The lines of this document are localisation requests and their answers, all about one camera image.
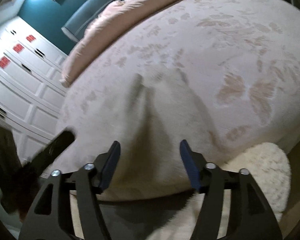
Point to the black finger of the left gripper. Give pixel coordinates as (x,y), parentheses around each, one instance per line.
(45,157)

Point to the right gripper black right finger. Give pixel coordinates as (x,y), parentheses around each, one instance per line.
(251,216)

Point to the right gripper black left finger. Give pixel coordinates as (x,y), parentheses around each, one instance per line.
(66,207)

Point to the beige knit sweater black hearts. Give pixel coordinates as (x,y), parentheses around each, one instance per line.
(157,112)

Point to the white panelled wardrobe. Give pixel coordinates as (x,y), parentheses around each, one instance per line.
(31,94)

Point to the cream fluffy rug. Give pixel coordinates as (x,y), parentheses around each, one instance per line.
(270,168)

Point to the pink folded duvet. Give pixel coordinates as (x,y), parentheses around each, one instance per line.
(116,19)

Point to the pink butterfly pattern bedspread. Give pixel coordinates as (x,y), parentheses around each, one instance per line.
(240,57)

